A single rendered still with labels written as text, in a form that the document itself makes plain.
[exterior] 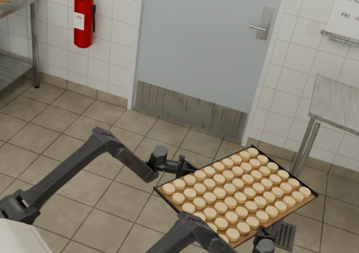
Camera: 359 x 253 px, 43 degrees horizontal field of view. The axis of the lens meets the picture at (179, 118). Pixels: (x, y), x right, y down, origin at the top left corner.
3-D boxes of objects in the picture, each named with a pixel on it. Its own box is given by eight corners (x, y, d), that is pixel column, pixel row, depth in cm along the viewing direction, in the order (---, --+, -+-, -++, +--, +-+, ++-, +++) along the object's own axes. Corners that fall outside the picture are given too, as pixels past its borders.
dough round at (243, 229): (243, 237, 170) (244, 234, 169) (233, 229, 173) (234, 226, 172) (251, 231, 174) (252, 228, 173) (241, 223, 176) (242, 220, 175)
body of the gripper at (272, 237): (275, 234, 167) (276, 250, 161) (268, 252, 173) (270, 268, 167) (258, 231, 167) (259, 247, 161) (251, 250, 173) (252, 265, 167)
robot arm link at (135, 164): (94, 139, 160) (114, 158, 156) (106, 127, 161) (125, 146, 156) (135, 172, 199) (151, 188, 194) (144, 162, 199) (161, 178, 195)
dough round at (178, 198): (177, 194, 184) (178, 190, 183) (186, 201, 181) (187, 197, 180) (169, 199, 181) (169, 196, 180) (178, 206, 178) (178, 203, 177)
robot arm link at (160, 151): (135, 170, 197) (148, 183, 193) (137, 154, 188) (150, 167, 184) (156, 157, 203) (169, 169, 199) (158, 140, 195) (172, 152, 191)
